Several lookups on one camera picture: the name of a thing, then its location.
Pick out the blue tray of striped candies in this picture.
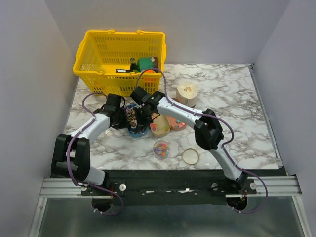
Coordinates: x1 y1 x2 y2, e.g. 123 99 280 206
125 104 147 138

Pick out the beige tray of gummy candies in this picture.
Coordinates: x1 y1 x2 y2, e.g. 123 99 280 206
150 113 171 137

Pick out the pink tray of star candies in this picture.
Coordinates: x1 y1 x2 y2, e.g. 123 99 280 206
166 116 187 131

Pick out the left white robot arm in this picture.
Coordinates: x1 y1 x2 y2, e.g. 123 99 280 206
51 92 127 195

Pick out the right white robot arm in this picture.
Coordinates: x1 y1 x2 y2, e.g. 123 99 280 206
130 87 247 194

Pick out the black rectangular pack in basket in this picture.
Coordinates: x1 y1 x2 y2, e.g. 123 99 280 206
116 69 133 73

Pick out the green glass bottle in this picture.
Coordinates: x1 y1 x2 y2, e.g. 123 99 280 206
130 58 139 73

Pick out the wrapped toilet paper roll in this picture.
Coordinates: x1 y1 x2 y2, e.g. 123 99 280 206
176 82 198 108

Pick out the green box in basket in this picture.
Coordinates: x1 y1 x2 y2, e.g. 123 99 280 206
137 57 158 71

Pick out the yellow plastic shopping basket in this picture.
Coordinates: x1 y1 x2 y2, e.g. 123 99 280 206
73 30 166 97

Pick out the clear glass jar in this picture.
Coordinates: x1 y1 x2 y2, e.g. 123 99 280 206
153 140 170 160

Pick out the gold rimmed jar lid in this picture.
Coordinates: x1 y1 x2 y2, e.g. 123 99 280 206
182 148 199 165

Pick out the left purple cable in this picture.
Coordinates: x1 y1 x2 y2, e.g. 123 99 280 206
65 92 124 216

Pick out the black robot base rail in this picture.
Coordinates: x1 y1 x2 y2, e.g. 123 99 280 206
76 168 287 209

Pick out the aluminium frame rail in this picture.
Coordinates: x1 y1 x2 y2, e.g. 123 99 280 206
39 176 302 198

